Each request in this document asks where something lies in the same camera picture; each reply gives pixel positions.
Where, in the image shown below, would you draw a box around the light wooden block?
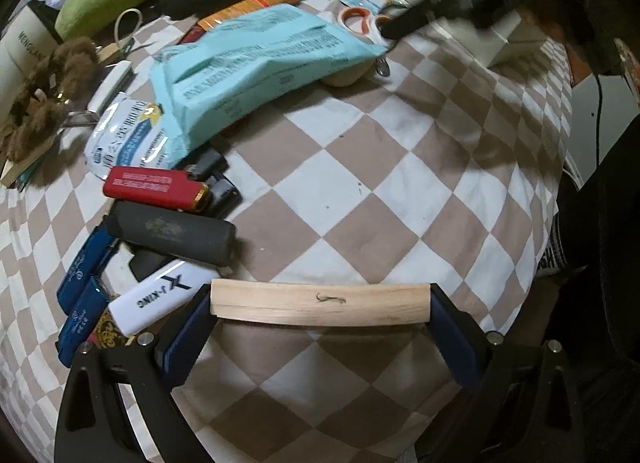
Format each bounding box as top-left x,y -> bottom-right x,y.
210,279 -> 432,327

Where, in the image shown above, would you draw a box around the light blue wipes packet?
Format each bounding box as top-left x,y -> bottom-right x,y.
149,4 -> 386,165

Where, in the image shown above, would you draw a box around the white storage box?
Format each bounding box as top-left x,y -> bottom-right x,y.
339,0 -> 549,69

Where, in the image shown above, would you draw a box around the beige round stone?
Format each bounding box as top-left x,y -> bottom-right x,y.
320,59 -> 376,88

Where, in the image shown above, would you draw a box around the blue lighter lower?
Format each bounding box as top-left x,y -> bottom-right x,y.
55,275 -> 111,369

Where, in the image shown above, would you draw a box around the orange tube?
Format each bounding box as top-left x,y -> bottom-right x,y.
196,0 -> 301,31

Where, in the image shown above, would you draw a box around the matte red lighter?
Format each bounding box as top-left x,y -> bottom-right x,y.
103,166 -> 212,212

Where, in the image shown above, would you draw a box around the white blue medicine sachet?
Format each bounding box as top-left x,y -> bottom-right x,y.
84,93 -> 170,180

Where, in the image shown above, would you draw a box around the brown furry scrunchie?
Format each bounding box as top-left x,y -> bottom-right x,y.
1,36 -> 101,163

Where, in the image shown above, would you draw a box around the white power bank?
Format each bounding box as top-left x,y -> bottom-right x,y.
87,60 -> 134,114

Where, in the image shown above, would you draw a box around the white cylindrical bottle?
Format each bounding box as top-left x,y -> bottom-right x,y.
0,0 -> 62,119

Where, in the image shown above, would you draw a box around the orange handled scissors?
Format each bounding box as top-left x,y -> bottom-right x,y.
337,7 -> 395,49

